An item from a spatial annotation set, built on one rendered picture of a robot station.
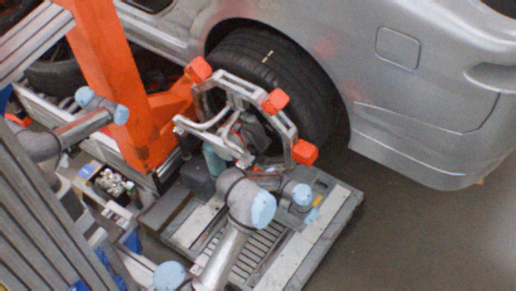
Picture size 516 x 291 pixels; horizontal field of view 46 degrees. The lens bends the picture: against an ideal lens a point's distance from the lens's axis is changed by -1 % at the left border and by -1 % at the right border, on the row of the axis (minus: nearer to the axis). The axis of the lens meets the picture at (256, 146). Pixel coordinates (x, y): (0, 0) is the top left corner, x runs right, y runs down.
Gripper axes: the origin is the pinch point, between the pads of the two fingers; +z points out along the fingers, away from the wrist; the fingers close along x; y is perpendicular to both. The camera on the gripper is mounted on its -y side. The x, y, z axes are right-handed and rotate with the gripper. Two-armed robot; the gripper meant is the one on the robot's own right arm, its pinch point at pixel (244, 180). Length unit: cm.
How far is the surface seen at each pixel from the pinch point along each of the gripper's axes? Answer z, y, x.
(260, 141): -2.4, 17.7, -10.6
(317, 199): -10, -65, -41
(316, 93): -9.7, 21.0, -41.6
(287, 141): -9.1, 11.2, -20.3
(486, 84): -74, 61, -45
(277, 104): -4.4, 30.9, -21.8
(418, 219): -57, -83, -69
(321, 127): -15.4, 7.5, -36.1
